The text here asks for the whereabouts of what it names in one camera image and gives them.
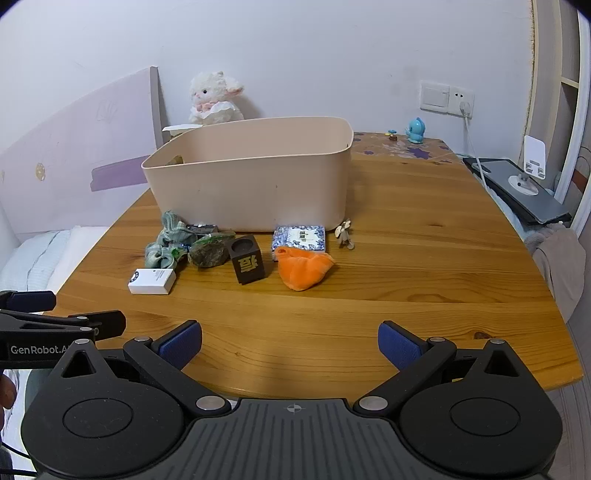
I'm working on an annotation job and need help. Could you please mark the white plush sheep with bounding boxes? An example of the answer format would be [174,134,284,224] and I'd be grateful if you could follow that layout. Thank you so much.
[188,71,246,126]

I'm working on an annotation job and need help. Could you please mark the white bed blanket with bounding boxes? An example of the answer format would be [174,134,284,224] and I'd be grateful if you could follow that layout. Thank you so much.
[0,226,112,292]

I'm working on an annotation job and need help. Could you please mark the small white box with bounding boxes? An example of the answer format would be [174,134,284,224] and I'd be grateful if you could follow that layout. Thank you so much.
[128,269,177,295]

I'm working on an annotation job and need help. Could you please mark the beige plastic storage bin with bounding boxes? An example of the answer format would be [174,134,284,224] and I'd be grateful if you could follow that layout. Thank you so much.
[141,117,355,233]

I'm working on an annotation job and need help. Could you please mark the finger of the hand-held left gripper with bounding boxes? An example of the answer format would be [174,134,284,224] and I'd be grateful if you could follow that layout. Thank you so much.
[0,289,57,314]
[0,309,127,345]

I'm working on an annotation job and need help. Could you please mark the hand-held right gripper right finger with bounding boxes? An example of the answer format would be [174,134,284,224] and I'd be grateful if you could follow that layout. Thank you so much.
[353,320,533,417]

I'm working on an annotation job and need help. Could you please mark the blue toy figure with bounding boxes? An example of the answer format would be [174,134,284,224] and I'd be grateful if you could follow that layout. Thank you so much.
[405,117,426,145]

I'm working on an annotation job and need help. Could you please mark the white paper tag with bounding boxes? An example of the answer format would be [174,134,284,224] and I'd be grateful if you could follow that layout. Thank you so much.
[163,123,204,140]

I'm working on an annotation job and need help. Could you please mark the green snack packet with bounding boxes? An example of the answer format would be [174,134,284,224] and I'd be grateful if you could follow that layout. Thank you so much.
[188,232,236,269]

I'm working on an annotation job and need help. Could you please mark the floral table mat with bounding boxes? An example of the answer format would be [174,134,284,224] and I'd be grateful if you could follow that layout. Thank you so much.
[352,131,451,162]

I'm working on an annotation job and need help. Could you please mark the green knit socks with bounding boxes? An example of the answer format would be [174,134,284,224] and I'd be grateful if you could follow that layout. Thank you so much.
[145,210,197,269]

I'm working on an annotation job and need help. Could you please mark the small wooden flower ornament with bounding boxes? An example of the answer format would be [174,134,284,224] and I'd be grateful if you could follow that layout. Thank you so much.
[335,219,356,250]

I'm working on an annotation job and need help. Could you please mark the grey laptop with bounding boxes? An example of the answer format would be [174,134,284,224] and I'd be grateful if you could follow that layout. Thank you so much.
[463,157,572,226]

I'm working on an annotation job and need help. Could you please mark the blue white patterned box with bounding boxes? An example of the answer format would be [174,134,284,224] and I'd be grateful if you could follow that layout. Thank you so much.
[271,225,327,263]

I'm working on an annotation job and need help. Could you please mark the grey clothing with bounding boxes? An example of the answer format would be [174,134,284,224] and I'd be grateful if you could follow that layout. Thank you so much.
[522,225,588,325]

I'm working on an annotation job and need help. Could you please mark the dark brown wooden block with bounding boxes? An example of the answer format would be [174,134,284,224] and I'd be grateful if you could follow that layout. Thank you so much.
[228,234,267,285]

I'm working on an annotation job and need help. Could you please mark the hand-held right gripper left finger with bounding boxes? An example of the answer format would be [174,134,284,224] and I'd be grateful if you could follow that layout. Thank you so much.
[53,319,232,419]

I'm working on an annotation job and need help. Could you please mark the white charger cable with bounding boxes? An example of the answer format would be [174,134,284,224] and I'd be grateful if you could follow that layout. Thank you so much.
[459,102,488,186]

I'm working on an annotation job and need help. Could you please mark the orange cloth pouch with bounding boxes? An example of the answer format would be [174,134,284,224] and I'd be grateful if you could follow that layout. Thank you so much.
[276,246,336,292]

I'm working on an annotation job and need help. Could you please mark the lilac bed headboard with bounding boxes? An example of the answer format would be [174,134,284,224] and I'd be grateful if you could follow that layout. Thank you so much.
[0,66,170,241]

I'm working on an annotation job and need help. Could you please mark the black cable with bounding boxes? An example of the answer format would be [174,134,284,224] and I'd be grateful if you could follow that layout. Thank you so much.
[0,442,38,477]

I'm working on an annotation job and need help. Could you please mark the beige wardrobe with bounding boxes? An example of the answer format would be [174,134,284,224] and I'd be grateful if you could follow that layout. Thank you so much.
[526,0,591,208]

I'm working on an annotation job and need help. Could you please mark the white wall socket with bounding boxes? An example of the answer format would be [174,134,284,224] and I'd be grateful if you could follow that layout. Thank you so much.
[447,87,475,117]

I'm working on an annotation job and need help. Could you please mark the white phone stand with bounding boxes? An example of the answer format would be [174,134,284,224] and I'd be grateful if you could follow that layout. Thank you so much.
[508,135,553,191]

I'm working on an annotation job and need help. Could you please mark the white wall switch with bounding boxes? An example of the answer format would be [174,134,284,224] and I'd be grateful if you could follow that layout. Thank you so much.
[419,80,451,113]

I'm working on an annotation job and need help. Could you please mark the person's left hand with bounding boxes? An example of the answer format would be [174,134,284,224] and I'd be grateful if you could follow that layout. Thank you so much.
[0,374,18,411]

